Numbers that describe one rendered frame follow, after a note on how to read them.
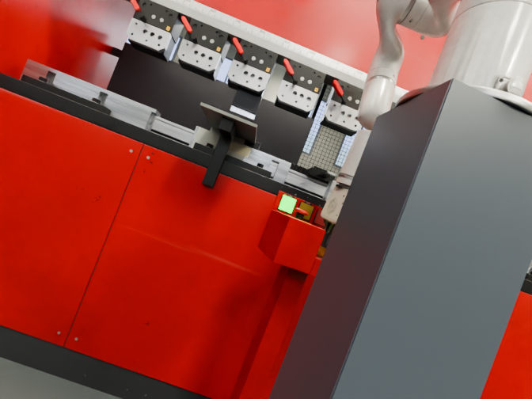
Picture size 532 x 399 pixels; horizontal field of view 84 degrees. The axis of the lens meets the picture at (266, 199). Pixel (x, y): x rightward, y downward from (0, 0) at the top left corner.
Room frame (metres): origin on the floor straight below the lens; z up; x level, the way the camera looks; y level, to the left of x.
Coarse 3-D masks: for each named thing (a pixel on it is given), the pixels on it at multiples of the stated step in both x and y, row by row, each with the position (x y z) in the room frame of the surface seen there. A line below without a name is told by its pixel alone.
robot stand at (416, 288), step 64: (384, 128) 0.46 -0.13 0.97; (448, 128) 0.34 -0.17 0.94; (512, 128) 0.35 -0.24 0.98; (384, 192) 0.39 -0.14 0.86; (448, 192) 0.34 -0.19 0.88; (512, 192) 0.35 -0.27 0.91; (384, 256) 0.34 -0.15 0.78; (448, 256) 0.34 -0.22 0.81; (512, 256) 0.35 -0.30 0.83; (320, 320) 0.43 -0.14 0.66; (384, 320) 0.34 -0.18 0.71; (448, 320) 0.35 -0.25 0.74; (320, 384) 0.37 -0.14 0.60; (384, 384) 0.34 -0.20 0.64; (448, 384) 0.35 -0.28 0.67
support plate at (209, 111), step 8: (200, 104) 0.87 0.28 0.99; (208, 112) 0.93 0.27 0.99; (216, 112) 0.89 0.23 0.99; (224, 112) 0.87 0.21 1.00; (208, 120) 1.05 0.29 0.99; (216, 120) 1.00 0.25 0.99; (240, 120) 0.88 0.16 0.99; (240, 128) 0.98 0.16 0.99; (248, 128) 0.93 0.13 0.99; (256, 128) 0.92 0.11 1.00; (240, 136) 1.11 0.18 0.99; (248, 136) 1.05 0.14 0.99
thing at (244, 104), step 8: (240, 88) 1.14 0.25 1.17; (240, 96) 1.14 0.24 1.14; (248, 96) 1.15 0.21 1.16; (256, 96) 1.15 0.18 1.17; (232, 104) 1.15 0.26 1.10; (240, 104) 1.14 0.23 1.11; (248, 104) 1.15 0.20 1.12; (256, 104) 1.15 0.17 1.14; (240, 112) 1.15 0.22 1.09; (248, 112) 1.16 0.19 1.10
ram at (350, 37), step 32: (128, 0) 1.15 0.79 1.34; (160, 0) 1.09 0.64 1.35; (224, 0) 1.10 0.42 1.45; (256, 0) 1.11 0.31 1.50; (288, 0) 1.12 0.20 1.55; (320, 0) 1.12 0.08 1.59; (352, 0) 1.13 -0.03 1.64; (288, 32) 1.12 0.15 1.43; (320, 32) 1.12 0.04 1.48; (352, 32) 1.13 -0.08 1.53; (416, 32) 1.14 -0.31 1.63; (320, 64) 1.13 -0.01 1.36; (352, 64) 1.13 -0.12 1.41; (416, 64) 1.15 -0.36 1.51
